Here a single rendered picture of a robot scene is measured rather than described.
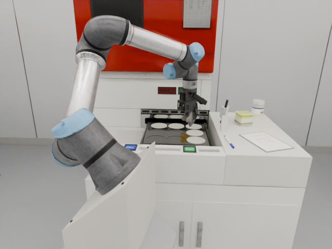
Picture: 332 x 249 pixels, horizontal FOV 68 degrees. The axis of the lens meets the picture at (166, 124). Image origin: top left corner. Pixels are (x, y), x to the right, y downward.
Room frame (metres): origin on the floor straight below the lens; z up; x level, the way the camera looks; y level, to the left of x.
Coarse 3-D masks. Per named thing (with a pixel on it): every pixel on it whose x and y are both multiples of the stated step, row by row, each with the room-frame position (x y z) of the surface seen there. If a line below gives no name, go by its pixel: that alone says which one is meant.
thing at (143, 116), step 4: (144, 116) 1.55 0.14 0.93; (148, 116) 1.55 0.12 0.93; (152, 116) 1.55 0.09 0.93; (156, 116) 1.55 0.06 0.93; (160, 116) 1.55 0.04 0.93; (164, 116) 1.55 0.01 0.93; (168, 116) 1.55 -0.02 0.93; (172, 116) 1.55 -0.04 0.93; (176, 116) 1.54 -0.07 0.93; (180, 116) 1.54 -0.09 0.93; (200, 116) 1.54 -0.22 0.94; (204, 116) 1.54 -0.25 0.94; (144, 120) 1.55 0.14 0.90; (144, 124) 1.55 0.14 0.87
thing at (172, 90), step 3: (159, 87) 1.56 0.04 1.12; (162, 87) 1.56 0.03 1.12; (165, 87) 1.56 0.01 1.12; (168, 87) 1.56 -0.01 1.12; (171, 87) 1.56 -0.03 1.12; (174, 87) 1.55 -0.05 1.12; (159, 90) 1.56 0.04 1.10; (162, 90) 1.56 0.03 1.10; (165, 90) 1.56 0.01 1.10; (168, 90) 1.56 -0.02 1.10; (171, 90) 1.56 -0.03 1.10; (174, 90) 1.55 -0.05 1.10; (162, 93) 1.56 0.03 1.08; (165, 93) 1.56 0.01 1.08; (168, 93) 1.56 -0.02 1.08; (171, 93) 1.56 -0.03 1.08; (174, 93) 1.55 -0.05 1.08
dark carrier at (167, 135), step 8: (152, 128) 1.40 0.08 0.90; (160, 128) 1.40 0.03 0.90; (168, 128) 1.40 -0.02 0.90; (184, 128) 1.40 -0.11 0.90; (200, 128) 1.41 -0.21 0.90; (152, 136) 1.27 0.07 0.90; (160, 136) 1.27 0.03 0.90; (168, 136) 1.27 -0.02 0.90; (176, 136) 1.28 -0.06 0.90; (184, 136) 1.28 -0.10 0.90; (200, 136) 1.28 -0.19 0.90; (184, 144) 1.17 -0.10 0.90; (192, 144) 1.17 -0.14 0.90; (200, 144) 1.17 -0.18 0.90; (208, 144) 1.17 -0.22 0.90
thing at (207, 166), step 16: (144, 144) 1.03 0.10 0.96; (160, 160) 0.94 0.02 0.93; (176, 160) 0.93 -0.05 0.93; (192, 160) 0.93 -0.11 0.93; (208, 160) 0.93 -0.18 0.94; (224, 160) 0.92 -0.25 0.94; (160, 176) 0.94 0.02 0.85; (176, 176) 0.93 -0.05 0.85; (192, 176) 0.93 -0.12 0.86; (208, 176) 0.93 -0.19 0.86
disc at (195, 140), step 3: (189, 138) 1.25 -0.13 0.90; (192, 138) 1.25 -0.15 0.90; (195, 138) 1.25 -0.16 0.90; (198, 138) 1.25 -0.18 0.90; (201, 138) 1.25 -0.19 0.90; (189, 141) 1.21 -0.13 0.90; (192, 141) 1.21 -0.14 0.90; (195, 141) 1.21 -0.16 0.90; (198, 141) 1.21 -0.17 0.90; (201, 141) 1.21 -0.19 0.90; (204, 141) 1.21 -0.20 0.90
